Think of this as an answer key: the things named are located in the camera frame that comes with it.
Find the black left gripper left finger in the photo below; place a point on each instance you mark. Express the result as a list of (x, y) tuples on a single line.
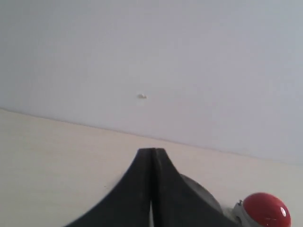
[(128, 203)]

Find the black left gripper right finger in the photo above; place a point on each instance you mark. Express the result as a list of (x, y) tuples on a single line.
[(174, 203)]

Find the red dome button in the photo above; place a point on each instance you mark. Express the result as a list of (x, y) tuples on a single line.
[(262, 209)]

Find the round steel plate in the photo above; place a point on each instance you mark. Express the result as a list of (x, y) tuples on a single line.
[(202, 193)]

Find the white wall hook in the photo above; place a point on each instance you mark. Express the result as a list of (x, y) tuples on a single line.
[(141, 96)]

